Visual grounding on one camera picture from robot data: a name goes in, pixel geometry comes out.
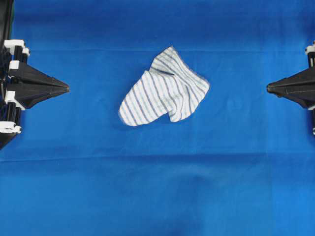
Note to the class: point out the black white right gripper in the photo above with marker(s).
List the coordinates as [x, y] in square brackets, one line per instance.
[303, 78]

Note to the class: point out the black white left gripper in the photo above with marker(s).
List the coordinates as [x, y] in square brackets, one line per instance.
[15, 98]

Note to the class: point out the white blue striped towel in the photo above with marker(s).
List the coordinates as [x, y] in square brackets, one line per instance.
[169, 87]

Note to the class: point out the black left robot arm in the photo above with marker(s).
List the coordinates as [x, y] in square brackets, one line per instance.
[6, 19]

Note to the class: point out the blue table cloth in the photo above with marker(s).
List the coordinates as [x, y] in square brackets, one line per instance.
[243, 164]

